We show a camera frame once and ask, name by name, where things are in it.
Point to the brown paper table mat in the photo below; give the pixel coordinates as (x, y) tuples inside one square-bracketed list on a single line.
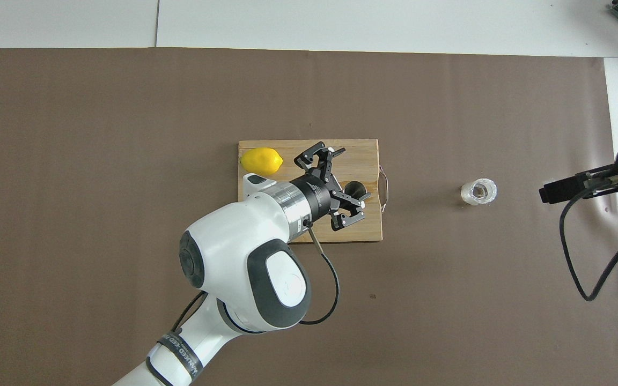
[(73, 161)]

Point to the steel double jigger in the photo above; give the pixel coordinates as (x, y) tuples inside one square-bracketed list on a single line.
[(354, 188)]

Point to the yellow lemon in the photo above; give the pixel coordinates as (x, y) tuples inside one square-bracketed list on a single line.
[(260, 162)]

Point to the wooden cutting board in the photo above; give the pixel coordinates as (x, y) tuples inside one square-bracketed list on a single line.
[(271, 214)]

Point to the clear faceted glass cup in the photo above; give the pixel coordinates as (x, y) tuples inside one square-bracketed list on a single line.
[(479, 192)]

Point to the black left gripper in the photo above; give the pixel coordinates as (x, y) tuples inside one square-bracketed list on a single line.
[(317, 198)]

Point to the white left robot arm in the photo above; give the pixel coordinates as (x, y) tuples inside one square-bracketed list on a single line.
[(223, 252)]

